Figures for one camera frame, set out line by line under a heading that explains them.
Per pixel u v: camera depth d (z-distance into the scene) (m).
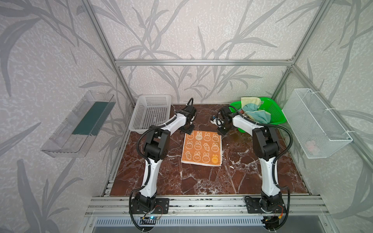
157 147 0.57
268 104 1.13
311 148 0.73
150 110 1.16
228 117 0.79
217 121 0.93
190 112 0.83
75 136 0.65
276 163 0.59
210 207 0.75
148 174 0.60
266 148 0.57
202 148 0.94
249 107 1.12
